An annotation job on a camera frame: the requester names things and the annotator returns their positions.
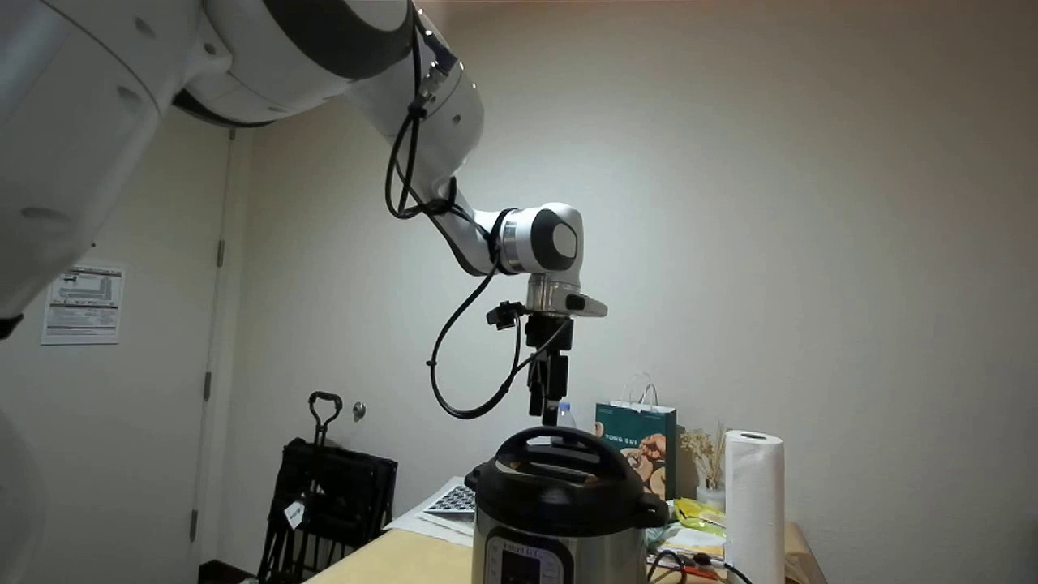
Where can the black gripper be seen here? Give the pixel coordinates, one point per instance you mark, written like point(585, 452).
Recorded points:
point(551, 341)

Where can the black rice cooker lid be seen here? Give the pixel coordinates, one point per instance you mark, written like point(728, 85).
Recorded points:
point(564, 482)

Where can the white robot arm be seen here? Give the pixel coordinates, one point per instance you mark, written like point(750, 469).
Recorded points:
point(87, 82)

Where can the stainless steel rice cooker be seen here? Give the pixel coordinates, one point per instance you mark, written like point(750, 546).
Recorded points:
point(511, 553)

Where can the clear water bottle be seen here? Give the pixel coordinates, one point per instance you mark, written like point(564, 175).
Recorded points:
point(567, 415)

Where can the green paper gift bag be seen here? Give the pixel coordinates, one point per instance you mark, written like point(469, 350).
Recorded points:
point(645, 433)

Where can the white paper sheet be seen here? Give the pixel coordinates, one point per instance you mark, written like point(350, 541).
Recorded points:
point(445, 514)

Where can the white paper towel roll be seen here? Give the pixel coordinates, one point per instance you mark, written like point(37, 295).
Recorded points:
point(755, 478)

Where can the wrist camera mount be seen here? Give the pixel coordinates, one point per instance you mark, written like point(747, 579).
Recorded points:
point(553, 295)

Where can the white paper wall notice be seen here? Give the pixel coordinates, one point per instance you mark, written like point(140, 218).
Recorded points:
point(87, 307)

